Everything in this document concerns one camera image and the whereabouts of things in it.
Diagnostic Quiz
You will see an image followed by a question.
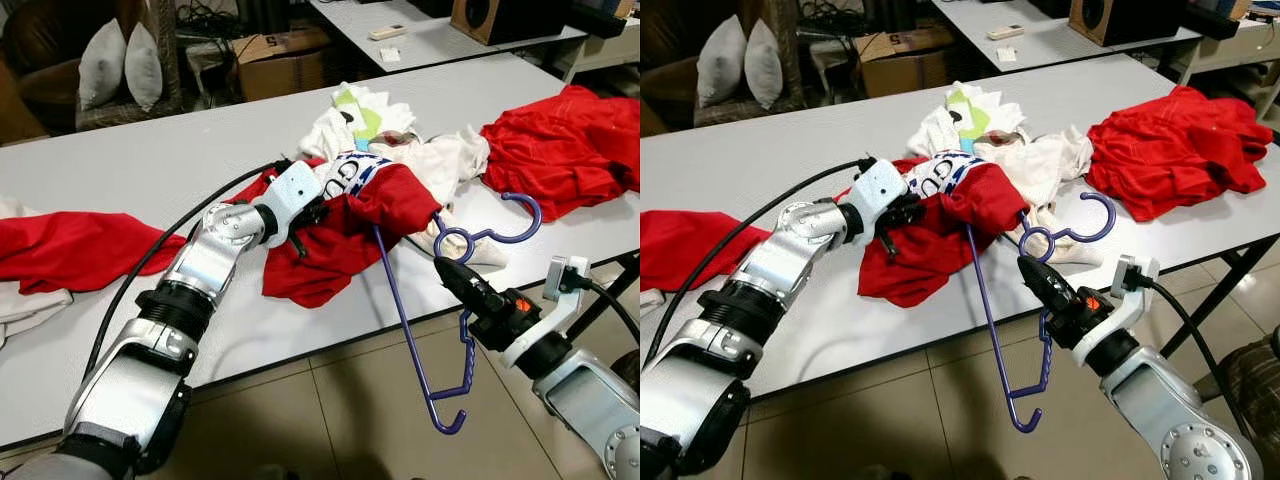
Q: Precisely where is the crumpled red garment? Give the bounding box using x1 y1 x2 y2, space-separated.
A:
1085 85 1276 223
0 210 191 296
640 210 773 293
480 85 641 223

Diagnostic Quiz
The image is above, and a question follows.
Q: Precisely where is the cream white garment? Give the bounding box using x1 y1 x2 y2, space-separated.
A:
990 125 1106 266
385 125 511 271

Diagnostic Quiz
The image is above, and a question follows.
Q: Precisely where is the grey pillow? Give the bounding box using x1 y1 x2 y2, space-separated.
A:
124 22 164 111
697 14 749 109
78 18 128 111
743 18 784 109

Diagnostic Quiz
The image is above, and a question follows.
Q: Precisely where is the white shirt with green print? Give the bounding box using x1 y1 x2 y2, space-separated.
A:
905 80 1026 161
300 80 419 166

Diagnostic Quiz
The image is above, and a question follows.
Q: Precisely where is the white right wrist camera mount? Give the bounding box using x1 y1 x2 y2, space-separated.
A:
1072 255 1161 366
500 255 593 369

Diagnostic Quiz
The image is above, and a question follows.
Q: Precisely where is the white long desk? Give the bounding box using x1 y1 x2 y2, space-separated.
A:
930 0 1201 71
310 0 586 76

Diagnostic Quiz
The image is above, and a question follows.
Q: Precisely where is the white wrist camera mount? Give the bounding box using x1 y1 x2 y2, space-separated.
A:
850 158 909 241
1072 255 1161 366
260 160 323 247
500 255 593 369

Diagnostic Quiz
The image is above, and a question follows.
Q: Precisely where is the purple wire hanger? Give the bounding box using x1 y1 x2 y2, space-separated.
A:
372 192 544 436
965 192 1118 434

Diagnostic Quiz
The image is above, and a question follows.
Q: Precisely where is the wooden loudspeaker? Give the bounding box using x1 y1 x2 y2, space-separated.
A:
1068 0 1191 46
450 0 576 46

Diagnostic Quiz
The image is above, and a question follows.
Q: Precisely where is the brown cardboard box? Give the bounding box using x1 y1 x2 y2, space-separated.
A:
232 28 336 101
855 28 951 98

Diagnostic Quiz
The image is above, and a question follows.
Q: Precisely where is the cream side table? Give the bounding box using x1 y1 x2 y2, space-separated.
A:
565 15 641 86
1165 15 1280 86

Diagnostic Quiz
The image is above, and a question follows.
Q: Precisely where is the red shirt with white collar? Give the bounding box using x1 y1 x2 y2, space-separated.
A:
240 150 443 309
855 150 1033 309

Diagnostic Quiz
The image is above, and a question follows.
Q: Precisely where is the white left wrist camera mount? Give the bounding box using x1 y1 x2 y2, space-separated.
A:
260 160 323 247
850 158 909 241

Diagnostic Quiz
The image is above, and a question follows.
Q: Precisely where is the black table leg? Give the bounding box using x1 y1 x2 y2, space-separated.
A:
575 250 641 346
1160 235 1280 361

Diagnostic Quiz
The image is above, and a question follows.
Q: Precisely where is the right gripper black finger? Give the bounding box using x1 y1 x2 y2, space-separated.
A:
1018 264 1076 322
1017 256 1084 305
438 264 499 324
437 257 507 307

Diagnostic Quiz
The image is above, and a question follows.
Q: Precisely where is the black frame woven chair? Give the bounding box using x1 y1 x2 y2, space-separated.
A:
1225 330 1280 441

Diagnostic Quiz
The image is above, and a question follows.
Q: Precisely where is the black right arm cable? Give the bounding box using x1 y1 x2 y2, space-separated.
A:
580 278 641 341
1148 278 1257 441

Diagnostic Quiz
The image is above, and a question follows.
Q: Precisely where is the black flat box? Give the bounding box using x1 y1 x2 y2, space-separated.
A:
1185 0 1251 41
570 0 631 39

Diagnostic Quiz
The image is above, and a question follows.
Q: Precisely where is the dark wicker armchair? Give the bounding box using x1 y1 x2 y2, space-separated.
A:
640 0 806 129
0 0 186 141

